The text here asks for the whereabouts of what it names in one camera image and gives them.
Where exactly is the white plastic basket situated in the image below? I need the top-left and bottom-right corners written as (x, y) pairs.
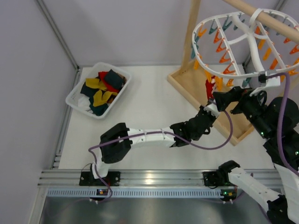
top-left (65, 62), bottom-right (131, 119)

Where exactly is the white round clip hanger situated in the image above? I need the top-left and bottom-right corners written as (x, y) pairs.
top-left (191, 9), bottom-right (299, 91)

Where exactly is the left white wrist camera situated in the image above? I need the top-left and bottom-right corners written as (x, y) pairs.
top-left (204, 101), bottom-right (220, 118)

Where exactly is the mustard yellow sock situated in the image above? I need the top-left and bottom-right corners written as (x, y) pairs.
top-left (92, 90), bottom-right (118, 107)
top-left (85, 78), bottom-right (107, 91)

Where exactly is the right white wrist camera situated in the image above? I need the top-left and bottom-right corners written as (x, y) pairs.
top-left (250, 70), bottom-right (280, 97)

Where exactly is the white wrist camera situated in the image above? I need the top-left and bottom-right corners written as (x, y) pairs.
top-left (204, 101), bottom-right (220, 118)
top-left (250, 70), bottom-right (280, 97)

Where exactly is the wooden rack frame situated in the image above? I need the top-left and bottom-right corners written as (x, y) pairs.
top-left (167, 0), bottom-right (299, 147)

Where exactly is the dark green sock in basket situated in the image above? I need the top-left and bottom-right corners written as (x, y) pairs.
top-left (90, 104), bottom-right (109, 116)

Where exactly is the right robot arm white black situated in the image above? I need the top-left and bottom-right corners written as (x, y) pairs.
top-left (214, 87), bottom-right (299, 224)

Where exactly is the navy patterned sock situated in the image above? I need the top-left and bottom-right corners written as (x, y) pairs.
top-left (80, 83), bottom-right (98, 98)

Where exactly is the dark navy sock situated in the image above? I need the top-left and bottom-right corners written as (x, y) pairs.
top-left (104, 70), bottom-right (124, 90)

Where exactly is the red thin sock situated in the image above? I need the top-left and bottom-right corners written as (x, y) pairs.
top-left (205, 76), bottom-right (216, 100)

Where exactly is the aluminium rail base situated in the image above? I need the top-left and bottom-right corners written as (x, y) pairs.
top-left (38, 169), bottom-right (283, 200)

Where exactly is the white sock in basket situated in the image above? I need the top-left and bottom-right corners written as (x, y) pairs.
top-left (78, 95), bottom-right (93, 114)

